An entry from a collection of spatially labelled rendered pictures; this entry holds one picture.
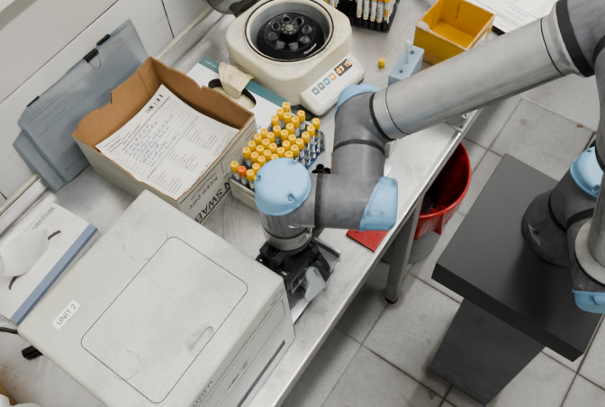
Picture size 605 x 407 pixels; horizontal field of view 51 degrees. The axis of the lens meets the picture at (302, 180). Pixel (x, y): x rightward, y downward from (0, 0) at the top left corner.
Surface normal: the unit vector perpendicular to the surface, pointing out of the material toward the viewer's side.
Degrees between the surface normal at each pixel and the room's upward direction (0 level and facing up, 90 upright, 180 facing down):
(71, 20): 90
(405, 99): 47
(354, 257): 0
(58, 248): 3
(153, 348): 0
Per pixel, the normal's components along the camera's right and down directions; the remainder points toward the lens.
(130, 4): 0.82, 0.47
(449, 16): -0.61, 0.70
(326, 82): 0.26, -0.22
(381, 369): -0.04, -0.51
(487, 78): -0.50, 0.43
